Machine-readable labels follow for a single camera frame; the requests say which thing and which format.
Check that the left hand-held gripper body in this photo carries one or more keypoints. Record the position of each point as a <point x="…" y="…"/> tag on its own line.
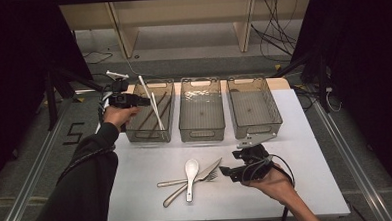
<point x="123" y="98"/>

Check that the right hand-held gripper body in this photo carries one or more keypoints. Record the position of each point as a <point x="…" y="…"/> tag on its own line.
<point x="253" y="166"/>

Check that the white chopstick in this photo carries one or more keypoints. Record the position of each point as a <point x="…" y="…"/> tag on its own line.
<point x="144" y="87"/>
<point x="158" y="112"/>

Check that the brown wooden chopstick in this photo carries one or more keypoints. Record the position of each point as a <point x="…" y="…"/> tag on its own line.
<point x="165" y="110"/>
<point x="149" y="114"/>

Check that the metal table knife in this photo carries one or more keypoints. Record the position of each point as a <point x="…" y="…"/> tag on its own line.
<point x="210" y="168"/>

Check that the clear grey plastic bin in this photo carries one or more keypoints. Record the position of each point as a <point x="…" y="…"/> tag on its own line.
<point x="150" y="119"/>
<point x="201" y="112"/>
<point x="253" y="108"/>

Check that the white ceramic spoon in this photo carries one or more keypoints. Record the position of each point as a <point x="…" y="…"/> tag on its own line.
<point x="191" y="169"/>

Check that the person's left hand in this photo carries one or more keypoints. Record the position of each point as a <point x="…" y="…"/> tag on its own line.
<point x="119" y="117"/>

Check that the person's right hand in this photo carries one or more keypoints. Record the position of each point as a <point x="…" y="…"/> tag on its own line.
<point x="274" y="185"/>

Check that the metal fork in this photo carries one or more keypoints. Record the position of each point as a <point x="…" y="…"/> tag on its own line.
<point x="213" y="176"/>

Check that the white table board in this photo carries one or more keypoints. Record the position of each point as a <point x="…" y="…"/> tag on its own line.
<point x="201" y="207"/>

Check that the black metal stand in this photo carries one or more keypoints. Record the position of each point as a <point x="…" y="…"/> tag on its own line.
<point x="51" y="100"/>
<point x="322" y="81"/>

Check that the beige wooden desk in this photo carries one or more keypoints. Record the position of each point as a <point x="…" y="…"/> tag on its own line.
<point x="186" y="11"/>

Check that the black curtain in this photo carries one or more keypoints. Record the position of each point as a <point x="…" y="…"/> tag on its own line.
<point x="365" y="66"/>
<point x="18" y="64"/>

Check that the metal floor rail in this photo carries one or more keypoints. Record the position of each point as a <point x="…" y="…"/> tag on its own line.
<point x="30" y="186"/>
<point x="353" y="170"/>

